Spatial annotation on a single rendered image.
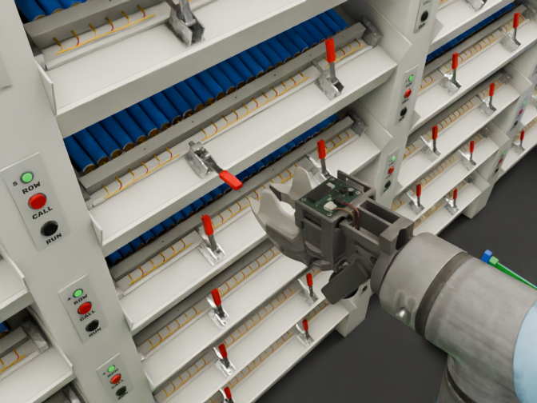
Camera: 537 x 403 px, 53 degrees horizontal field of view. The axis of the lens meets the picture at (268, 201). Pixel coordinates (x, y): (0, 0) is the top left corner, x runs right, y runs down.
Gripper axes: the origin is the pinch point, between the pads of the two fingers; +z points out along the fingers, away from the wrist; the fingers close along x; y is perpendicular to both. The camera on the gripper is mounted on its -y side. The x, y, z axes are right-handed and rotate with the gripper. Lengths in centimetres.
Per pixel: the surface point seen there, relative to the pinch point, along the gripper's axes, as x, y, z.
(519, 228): -121, -97, 10
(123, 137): 7.5, 5.2, 19.8
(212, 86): -8.6, 5.5, 20.5
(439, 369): -55, -99, -1
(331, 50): -26.2, 6.5, 12.7
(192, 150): 1.0, 2.2, 13.7
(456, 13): -64, -1, 14
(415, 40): -46.5, 1.0, 10.9
